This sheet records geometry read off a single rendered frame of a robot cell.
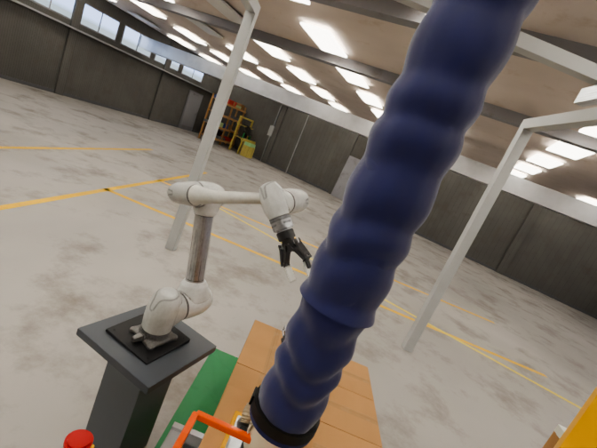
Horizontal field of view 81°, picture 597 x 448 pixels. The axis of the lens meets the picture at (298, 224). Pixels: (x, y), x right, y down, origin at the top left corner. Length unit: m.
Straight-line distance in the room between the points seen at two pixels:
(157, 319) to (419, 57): 1.60
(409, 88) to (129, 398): 1.91
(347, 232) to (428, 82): 0.40
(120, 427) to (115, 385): 0.22
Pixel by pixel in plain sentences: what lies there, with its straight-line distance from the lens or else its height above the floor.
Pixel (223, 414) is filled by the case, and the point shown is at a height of 0.95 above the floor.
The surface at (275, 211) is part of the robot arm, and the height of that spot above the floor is 1.70.
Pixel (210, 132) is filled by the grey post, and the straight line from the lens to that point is 4.64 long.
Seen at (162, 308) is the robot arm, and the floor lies 0.99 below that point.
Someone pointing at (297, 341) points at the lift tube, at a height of 1.48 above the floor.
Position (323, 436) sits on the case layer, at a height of 0.54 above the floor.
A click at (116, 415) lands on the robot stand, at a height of 0.34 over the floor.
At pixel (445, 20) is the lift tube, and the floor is 2.36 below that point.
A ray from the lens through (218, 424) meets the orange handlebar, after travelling 1.30.
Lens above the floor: 1.99
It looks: 12 degrees down
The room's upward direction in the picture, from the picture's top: 23 degrees clockwise
